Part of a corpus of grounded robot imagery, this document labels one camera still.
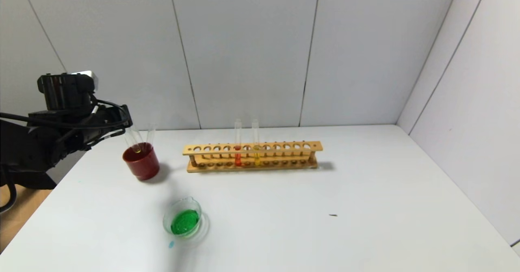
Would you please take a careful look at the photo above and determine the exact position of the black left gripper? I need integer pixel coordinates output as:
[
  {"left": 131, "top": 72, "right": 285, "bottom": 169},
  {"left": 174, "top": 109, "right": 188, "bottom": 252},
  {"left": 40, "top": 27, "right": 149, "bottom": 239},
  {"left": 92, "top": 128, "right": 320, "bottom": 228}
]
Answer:
[{"left": 92, "top": 104, "right": 133, "bottom": 135}]

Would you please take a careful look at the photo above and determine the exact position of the deep yellow pigment test tube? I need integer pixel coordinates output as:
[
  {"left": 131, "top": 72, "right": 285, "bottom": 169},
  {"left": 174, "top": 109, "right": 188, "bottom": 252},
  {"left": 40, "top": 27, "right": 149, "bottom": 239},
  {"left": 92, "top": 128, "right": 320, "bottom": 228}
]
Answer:
[{"left": 130, "top": 127, "right": 143, "bottom": 154}]

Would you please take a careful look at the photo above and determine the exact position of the red pigment test tube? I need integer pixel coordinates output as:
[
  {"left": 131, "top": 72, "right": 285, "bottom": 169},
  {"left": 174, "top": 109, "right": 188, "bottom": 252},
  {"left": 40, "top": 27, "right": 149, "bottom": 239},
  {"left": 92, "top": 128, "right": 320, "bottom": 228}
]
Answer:
[{"left": 234, "top": 119, "right": 243, "bottom": 167}]

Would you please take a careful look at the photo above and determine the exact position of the pale yellow pigment test tube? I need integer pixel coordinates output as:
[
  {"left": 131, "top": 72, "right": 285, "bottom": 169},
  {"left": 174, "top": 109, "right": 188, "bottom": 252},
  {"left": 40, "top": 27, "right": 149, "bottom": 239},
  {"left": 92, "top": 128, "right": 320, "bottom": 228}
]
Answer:
[{"left": 251, "top": 119, "right": 261, "bottom": 166}]

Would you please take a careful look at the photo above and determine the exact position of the wooden test tube rack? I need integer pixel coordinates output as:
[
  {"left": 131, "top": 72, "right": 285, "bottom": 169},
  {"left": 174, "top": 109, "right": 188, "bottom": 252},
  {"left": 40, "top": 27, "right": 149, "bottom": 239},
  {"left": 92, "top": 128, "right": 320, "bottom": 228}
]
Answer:
[{"left": 182, "top": 141, "right": 323, "bottom": 173}]

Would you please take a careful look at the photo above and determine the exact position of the dark red cup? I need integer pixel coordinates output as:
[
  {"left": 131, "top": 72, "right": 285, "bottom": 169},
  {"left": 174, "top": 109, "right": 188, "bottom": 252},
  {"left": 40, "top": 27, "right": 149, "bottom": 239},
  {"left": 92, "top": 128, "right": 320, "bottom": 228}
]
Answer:
[{"left": 122, "top": 142, "right": 160, "bottom": 181}]

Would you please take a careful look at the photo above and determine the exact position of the clear glass dish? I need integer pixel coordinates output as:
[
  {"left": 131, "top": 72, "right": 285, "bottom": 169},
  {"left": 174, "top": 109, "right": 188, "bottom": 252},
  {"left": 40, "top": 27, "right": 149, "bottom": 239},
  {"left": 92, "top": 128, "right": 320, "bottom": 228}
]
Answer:
[{"left": 163, "top": 196, "right": 210, "bottom": 242}]

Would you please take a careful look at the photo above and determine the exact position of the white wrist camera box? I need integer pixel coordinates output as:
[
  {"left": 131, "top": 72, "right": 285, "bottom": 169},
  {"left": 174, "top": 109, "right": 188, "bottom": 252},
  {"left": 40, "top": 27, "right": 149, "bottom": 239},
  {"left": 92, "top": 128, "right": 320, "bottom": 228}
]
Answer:
[{"left": 70, "top": 71, "right": 99, "bottom": 93}]

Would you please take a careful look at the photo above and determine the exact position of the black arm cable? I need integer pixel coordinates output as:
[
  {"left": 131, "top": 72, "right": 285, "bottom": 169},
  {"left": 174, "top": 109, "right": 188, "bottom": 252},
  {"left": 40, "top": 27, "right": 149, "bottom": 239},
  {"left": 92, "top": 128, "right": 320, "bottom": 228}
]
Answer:
[{"left": 0, "top": 97, "right": 132, "bottom": 214}]

